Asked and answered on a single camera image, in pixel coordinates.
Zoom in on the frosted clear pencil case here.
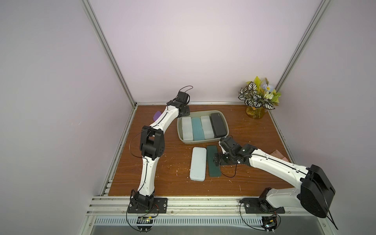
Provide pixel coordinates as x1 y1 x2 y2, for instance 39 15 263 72
200 116 214 140
182 117 193 141

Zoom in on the dark green pencil case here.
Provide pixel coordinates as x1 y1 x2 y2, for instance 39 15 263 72
206 146 221 177

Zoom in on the grey-green plastic storage box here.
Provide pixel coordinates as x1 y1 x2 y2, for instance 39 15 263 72
177 110 229 145

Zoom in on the teal ribbed pencil case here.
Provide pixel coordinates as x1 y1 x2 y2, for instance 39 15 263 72
192 117 205 141

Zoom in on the dark grey pencil case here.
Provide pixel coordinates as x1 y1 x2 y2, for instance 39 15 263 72
210 113 227 138

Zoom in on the pale blue white pencil case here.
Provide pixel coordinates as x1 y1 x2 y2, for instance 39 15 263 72
190 147 207 182

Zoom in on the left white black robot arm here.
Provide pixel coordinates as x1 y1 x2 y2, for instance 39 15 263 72
131 91 190 211

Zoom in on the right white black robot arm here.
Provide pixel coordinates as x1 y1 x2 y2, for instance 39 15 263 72
214 136 335 218

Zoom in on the artificial flower plant in vase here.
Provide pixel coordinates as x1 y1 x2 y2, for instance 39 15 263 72
238 76 281 119

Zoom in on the right small circuit board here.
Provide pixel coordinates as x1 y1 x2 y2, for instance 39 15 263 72
261 216 278 233

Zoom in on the small circuit board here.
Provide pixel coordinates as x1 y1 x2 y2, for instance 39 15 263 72
136 216 154 233
261 216 278 233

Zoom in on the left small circuit board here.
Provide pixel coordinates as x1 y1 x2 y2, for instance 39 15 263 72
136 216 154 233

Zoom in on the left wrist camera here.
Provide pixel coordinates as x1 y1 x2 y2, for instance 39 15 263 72
176 91 190 104

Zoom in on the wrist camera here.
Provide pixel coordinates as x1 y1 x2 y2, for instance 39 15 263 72
176 91 190 104
219 136 239 153

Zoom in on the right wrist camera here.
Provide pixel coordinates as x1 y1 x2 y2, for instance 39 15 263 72
219 136 239 153

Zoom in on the purple trowel pink handle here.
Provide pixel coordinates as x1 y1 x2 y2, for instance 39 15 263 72
153 111 162 121

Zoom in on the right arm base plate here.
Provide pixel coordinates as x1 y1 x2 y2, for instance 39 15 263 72
240 198 286 214

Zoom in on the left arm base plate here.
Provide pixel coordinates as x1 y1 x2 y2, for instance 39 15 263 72
127 197 168 214

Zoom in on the left aluminium corner post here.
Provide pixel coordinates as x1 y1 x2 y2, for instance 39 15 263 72
81 0 137 109

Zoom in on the aluminium corner post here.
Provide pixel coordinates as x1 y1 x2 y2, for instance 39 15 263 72
275 0 333 92
81 0 137 109

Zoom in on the aluminium front rail frame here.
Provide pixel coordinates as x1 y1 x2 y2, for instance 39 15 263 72
79 185 339 235

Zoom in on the right aluminium corner post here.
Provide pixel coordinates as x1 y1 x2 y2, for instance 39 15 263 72
275 0 333 92

